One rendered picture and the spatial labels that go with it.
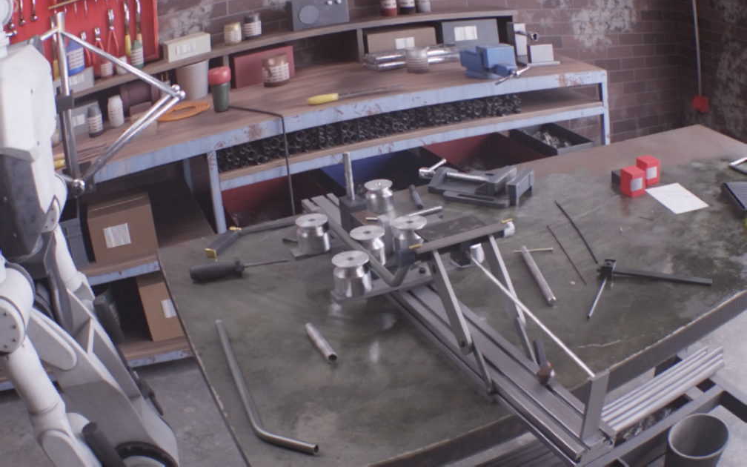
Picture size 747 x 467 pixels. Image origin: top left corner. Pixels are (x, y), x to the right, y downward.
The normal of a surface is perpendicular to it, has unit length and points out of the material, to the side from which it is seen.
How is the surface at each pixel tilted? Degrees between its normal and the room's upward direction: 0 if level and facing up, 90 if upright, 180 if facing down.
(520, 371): 0
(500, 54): 90
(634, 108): 90
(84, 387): 115
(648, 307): 0
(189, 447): 0
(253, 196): 90
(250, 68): 89
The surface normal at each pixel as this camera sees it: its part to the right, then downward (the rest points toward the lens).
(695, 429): -0.33, 0.29
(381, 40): 0.36, 0.33
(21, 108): 0.85, 0.04
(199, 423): -0.09, -0.93
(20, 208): 0.87, 0.23
